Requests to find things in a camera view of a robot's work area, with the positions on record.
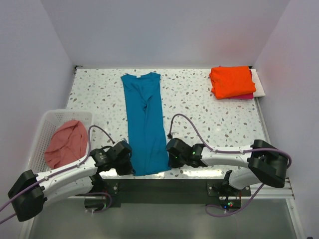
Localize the white plastic laundry basket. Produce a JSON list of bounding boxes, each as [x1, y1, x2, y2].
[[26, 109, 94, 174]]

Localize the folded orange t shirt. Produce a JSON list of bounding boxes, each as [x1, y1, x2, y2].
[[209, 66, 242, 100]]

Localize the blue t shirt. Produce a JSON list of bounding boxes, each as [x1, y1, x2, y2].
[[121, 72, 170, 176]]

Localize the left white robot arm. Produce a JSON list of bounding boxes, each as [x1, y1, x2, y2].
[[8, 140, 134, 222]]

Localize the aluminium frame rails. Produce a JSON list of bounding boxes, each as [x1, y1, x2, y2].
[[249, 177, 296, 200]]

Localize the pink t shirt in basket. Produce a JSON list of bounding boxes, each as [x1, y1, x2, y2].
[[44, 120, 88, 169]]

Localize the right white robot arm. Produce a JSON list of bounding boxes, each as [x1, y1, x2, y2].
[[166, 138, 292, 196]]

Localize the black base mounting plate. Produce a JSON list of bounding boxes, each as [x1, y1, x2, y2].
[[83, 178, 252, 209]]

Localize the folded magenta t shirt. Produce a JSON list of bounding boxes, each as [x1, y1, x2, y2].
[[235, 66, 256, 99]]

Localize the folded white t shirt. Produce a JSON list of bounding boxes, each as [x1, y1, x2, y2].
[[250, 69, 266, 98]]

